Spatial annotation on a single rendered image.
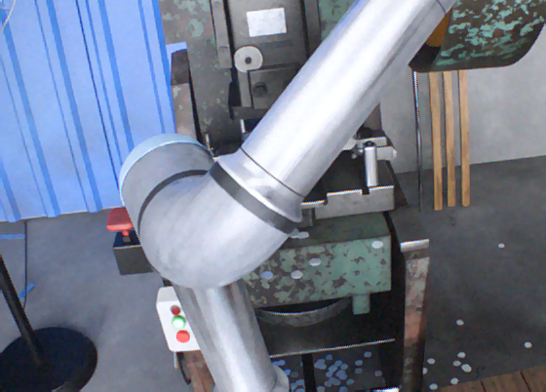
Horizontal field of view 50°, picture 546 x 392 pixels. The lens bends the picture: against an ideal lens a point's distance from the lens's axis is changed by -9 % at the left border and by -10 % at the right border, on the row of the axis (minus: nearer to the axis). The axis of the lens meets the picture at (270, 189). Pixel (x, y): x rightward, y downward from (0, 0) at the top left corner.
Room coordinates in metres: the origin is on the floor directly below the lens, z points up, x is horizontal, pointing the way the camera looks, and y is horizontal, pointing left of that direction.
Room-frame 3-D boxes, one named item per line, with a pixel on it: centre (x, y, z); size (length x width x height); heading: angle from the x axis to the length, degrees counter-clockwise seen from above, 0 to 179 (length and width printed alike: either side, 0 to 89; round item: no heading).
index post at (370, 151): (1.16, -0.21, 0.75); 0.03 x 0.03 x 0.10; 88
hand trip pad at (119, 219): (1.08, 0.30, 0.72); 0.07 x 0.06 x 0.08; 178
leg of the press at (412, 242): (1.43, -0.31, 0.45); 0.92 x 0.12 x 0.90; 178
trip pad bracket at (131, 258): (1.07, 0.28, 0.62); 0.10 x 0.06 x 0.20; 88
